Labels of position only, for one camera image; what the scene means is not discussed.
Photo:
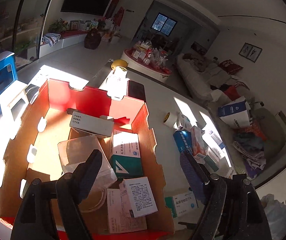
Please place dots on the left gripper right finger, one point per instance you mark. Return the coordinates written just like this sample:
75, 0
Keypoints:
232, 208

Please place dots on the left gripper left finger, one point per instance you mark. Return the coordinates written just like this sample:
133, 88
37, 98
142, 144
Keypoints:
35, 218

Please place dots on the red white Daktarin box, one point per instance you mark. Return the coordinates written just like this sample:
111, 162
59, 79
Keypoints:
198, 147

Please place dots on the white teal triangle medicine box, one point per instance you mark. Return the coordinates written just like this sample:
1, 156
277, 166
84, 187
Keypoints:
125, 157

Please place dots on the green orange cefixime medicine box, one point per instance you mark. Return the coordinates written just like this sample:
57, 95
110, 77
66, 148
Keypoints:
215, 163

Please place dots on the green white metformin box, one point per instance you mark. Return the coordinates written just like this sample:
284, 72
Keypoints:
181, 204

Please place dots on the pile of folded clothes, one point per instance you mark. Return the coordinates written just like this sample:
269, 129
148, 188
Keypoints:
251, 148

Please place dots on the long white blue medicine box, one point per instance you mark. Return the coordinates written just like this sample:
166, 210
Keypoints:
214, 141

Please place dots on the blue capsule medicine box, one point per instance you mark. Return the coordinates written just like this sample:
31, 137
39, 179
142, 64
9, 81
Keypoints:
183, 141

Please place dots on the olive green armchair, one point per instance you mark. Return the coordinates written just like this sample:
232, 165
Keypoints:
264, 125

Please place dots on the white leaflet text box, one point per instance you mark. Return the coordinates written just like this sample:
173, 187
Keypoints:
137, 199

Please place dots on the red cardboard fruit box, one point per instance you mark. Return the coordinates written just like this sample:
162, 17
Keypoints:
46, 147

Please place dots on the white blue paper shopping bag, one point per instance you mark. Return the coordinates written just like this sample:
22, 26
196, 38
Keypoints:
236, 114

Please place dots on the white repaglinide stamped box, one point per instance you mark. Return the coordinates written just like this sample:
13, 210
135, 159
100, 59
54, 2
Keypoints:
183, 123

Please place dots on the white tape roll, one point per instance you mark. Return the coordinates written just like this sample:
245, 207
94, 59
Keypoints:
170, 120

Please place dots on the white small barcode box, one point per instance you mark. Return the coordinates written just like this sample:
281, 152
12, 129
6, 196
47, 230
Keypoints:
91, 124

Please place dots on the white sofa with blankets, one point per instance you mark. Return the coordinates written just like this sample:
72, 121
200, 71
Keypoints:
206, 80

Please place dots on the red cushion on sofa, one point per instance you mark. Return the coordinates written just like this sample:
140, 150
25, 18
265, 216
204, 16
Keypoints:
230, 67

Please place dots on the red round coffee table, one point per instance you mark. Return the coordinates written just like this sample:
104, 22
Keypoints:
146, 59

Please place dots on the red case smartphone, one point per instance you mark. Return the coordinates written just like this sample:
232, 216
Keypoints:
136, 90

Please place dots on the orange fruit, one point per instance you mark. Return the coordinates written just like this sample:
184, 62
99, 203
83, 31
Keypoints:
119, 63

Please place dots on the potted green plant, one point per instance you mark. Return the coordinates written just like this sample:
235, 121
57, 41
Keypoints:
58, 26

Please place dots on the framed wall picture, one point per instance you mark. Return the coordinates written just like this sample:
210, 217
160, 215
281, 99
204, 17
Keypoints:
250, 52

